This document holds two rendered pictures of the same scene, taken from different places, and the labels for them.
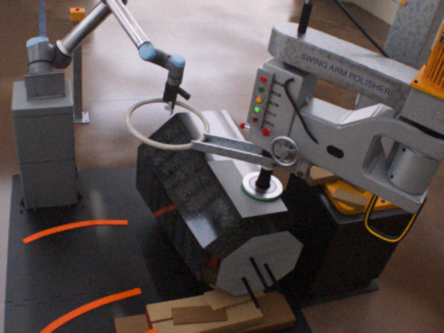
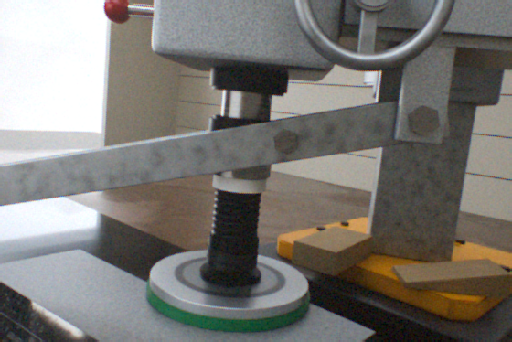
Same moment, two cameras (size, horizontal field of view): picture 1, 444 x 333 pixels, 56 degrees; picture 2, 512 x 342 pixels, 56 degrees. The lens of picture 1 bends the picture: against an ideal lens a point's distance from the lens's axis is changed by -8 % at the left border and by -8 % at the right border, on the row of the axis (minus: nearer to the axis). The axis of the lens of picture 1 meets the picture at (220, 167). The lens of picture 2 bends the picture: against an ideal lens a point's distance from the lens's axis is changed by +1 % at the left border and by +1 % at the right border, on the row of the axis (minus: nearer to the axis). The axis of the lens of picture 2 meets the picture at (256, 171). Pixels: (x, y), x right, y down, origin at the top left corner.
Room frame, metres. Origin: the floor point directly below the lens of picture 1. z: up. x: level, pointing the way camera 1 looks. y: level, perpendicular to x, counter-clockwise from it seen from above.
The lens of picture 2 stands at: (1.29, 0.00, 1.11)
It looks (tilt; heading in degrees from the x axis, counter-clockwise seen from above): 8 degrees down; 336
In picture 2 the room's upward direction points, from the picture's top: 6 degrees clockwise
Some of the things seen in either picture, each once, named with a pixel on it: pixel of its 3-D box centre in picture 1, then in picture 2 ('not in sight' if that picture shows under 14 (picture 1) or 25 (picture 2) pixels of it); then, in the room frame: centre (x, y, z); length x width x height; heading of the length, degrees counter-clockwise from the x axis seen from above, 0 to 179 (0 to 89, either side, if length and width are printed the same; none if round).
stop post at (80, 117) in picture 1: (77, 66); not in sight; (3.51, 1.44, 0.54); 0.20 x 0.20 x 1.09; 24
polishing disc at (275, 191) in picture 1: (262, 185); (229, 279); (1.87, -0.23, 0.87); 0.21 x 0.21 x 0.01
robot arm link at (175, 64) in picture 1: (176, 66); not in sight; (2.39, 0.36, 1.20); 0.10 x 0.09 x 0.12; 64
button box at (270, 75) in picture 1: (260, 98); not in sight; (1.80, -0.12, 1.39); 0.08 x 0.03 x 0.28; 62
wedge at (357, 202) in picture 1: (349, 197); (448, 272); (1.99, -0.76, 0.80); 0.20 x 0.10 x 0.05; 66
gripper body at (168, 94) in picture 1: (171, 91); not in sight; (2.40, 0.37, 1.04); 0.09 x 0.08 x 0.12; 93
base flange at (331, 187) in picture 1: (356, 182); (403, 254); (2.21, -0.84, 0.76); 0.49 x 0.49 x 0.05; 24
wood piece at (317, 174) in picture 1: (320, 175); (334, 248); (2.16, -0.59, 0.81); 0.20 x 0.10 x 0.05; 122
